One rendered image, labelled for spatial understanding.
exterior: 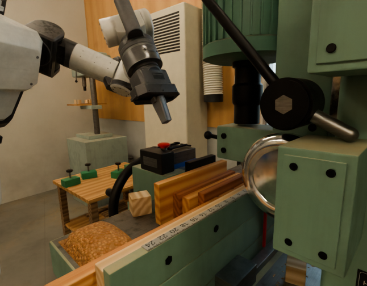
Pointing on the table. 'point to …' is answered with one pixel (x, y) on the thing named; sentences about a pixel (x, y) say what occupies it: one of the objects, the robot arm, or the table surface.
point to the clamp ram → (199, 162)
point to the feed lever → (285, 91)
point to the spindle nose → (246, 93)
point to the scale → (191, 222)
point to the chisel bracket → (238, 139)
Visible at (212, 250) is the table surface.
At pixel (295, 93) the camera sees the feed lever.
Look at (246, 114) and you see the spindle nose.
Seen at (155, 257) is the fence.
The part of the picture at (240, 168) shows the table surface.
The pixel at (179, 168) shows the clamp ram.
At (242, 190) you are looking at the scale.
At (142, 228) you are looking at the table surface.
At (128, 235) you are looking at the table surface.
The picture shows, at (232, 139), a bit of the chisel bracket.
